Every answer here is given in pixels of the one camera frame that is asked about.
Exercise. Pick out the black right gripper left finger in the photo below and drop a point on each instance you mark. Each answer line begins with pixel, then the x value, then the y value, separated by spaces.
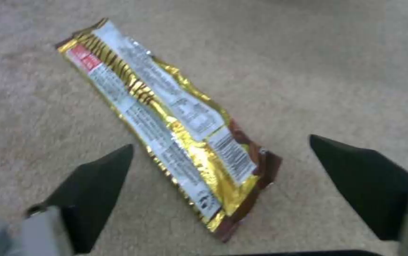
pixel 86 192

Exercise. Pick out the gold foil snack wrapper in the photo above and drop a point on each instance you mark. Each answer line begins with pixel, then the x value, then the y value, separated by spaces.
pixel 168 120

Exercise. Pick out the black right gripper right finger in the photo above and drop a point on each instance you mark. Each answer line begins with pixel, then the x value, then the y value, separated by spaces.
pixel 360 184

